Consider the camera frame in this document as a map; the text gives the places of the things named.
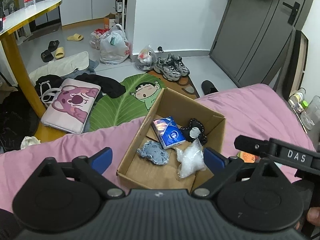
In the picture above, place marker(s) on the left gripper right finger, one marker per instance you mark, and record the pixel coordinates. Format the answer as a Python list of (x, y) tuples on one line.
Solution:
[(224, 170)]

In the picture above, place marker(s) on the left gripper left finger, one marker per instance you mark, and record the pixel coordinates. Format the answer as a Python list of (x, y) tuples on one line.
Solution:
[(89, 170)]

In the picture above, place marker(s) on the orange burger plush toy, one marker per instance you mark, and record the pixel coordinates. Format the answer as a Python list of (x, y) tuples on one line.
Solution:
[(247, 157)]

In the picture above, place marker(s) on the clear bag white filling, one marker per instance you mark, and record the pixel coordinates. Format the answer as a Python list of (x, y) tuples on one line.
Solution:
[(191, 159)]

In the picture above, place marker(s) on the black fabric pouch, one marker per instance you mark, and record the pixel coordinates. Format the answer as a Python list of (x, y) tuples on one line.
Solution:
[(194, 130)]

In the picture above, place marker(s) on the blue tissue pack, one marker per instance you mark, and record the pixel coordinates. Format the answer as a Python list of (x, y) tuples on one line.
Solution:
[(167, 132)]

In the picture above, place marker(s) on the blue-grey knitted toy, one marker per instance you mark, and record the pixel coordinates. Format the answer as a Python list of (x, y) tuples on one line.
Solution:
[(153, 152)]

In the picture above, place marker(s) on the open cardboard box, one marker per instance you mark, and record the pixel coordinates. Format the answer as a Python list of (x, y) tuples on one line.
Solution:
[(136, 172)]

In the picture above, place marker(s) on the large clear plastic jar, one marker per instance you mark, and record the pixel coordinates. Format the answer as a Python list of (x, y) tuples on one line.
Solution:
[(311, 115)]

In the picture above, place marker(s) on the pink bear laptop sleeve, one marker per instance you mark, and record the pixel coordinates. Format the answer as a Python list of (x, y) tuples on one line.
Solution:
[(68, 106)]

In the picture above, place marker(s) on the pink bed sheet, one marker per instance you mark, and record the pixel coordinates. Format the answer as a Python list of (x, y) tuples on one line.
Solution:
[(255, 111)]

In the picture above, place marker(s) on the crumpled white tissue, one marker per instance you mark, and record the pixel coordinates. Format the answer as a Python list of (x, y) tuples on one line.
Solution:
[(29, 141)]

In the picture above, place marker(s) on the black shoe near bed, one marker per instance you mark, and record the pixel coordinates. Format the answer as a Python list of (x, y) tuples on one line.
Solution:
[(208, 87)]

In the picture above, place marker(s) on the black clothes on floor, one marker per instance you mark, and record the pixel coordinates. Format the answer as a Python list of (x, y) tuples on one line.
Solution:
[(109, 86)]

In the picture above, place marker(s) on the green leaf cartoon rug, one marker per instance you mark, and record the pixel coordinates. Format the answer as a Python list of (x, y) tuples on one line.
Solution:
[(141, 92)]

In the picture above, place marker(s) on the framed board leaning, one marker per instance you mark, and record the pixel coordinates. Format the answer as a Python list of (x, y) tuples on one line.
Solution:
[(297, 65)]

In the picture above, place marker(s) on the grey sneaker right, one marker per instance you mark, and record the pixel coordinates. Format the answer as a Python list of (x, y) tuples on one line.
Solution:
[(179, 65)]

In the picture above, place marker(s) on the grey sneaker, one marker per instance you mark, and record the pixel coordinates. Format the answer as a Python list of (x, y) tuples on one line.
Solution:
[(168, 69), (179, 65)]

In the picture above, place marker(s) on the cream towel on floor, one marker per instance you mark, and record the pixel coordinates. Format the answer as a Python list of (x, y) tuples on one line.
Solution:
[(62, 67)]

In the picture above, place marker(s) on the grey sneaker left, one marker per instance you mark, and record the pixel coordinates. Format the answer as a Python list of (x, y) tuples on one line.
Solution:
[(168, 69)]

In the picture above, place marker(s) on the yellow slipper near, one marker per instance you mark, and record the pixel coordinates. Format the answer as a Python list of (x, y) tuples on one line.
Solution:
[(59, 53)]

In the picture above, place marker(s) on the yellow slipper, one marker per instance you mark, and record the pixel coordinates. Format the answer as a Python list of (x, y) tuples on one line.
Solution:
[(75, 37), (59, 53)]

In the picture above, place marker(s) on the black slipper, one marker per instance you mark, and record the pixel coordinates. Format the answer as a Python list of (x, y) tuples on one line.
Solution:
[(46, 55)]

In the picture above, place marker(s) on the white plastic shopping bag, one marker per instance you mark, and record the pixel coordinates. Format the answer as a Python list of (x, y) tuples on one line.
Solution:
[(114, 46)]

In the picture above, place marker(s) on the small clear trash bag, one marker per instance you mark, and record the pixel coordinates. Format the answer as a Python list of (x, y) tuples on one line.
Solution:
[(146, 59)]

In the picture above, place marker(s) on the yellow slipper far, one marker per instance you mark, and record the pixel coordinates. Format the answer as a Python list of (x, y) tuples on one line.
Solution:
[(75, 37)]

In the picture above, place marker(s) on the grey door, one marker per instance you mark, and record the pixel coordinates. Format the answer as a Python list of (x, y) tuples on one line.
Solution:
[(253, 38)]

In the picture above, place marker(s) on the black spray bottle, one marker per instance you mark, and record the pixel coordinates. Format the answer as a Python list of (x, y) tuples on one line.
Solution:
[(119, 6)]

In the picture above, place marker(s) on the round white yellow table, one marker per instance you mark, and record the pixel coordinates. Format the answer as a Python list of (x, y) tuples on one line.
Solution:
[(22, 110)]

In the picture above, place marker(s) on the black door handle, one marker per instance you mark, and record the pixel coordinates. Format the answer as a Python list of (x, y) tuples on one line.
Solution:
[(294, 11)]

